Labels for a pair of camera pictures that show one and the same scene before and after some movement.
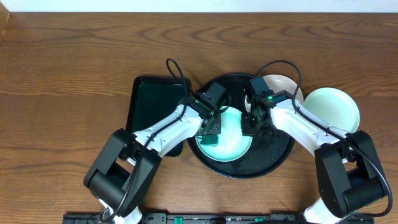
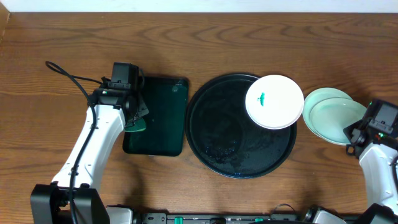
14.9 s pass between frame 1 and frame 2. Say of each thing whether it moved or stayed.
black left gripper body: moved
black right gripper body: moved
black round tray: stayed
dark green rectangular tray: stayed
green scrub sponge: moved
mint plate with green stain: stayed
